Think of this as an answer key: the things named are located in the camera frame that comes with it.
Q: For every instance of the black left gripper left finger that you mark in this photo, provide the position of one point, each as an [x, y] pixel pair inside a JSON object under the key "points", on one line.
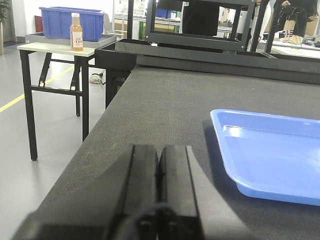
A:
{"points": [[104, 208]]}

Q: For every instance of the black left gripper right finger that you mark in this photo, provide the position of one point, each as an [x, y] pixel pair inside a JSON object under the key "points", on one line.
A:
{"points": [[196, 209]]}

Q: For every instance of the blue plastic tray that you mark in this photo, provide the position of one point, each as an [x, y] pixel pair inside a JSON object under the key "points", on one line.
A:
{"points": [[269, 156]]}

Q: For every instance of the black shallow tray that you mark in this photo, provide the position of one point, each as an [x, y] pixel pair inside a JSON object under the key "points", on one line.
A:
{"points": [[125, 54]]}

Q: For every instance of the grey flat tray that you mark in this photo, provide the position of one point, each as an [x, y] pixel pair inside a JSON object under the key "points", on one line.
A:
{"points": [[105, 39]]}

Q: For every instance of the orange juice bottle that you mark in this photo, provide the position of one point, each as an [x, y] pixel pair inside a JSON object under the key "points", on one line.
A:
{"points": [[76, 33]]}

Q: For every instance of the blue storage bin on table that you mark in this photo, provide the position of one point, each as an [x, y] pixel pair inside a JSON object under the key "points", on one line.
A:
{"points": [[57, 21]]}

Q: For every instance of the person in dark clothes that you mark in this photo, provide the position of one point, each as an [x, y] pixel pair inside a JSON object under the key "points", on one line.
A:
{"points": [[300, 11]]}

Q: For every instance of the black metal frame rack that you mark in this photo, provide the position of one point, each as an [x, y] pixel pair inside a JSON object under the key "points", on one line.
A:
{"points": [[199, 23]]}

